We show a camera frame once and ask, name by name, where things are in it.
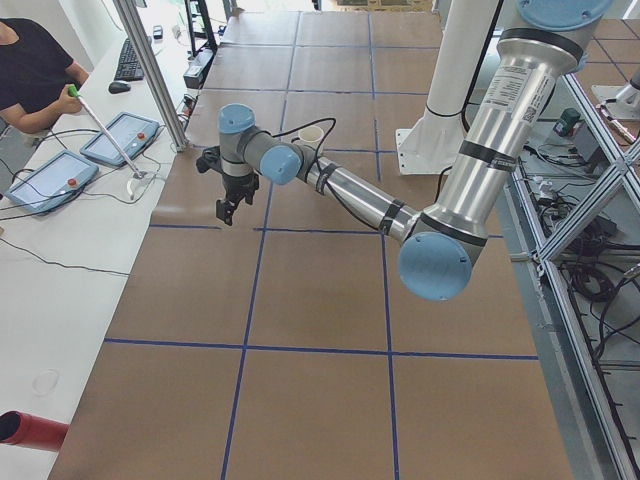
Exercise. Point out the aluminium side frame rail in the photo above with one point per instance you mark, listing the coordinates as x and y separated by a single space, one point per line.
574 201

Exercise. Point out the person's hand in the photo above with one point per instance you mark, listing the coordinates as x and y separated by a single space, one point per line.
68 104

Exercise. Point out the aluminium frame post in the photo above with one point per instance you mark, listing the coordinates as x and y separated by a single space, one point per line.
135 31

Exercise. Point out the red cylinder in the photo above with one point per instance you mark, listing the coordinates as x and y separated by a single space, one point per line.
30 431

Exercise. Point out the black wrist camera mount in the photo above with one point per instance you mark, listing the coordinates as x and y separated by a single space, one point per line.
210 159

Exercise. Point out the teach pendant far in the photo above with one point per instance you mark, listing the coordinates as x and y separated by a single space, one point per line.
133 133

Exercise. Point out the white enamel mug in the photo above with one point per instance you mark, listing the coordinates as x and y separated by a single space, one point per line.
311 136

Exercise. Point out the teach pendant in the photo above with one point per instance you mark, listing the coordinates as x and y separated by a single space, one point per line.
57 181
133 133

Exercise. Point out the black keyboard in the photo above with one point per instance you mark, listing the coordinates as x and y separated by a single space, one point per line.
128 66

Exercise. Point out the black computer mouse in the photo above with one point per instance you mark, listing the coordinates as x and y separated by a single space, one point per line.
119 86

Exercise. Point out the person in black shirt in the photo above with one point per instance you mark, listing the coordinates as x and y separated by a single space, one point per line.
35 70

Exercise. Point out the teach pendant near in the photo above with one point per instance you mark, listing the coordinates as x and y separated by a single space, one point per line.
57 181

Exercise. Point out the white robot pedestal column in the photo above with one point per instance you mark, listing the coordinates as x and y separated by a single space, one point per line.
432 144

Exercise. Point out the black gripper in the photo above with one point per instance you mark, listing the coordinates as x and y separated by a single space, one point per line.
238 185

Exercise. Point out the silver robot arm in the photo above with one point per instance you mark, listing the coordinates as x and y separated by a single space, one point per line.
488 91

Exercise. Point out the green handled stick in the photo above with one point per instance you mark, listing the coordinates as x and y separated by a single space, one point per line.
137 173

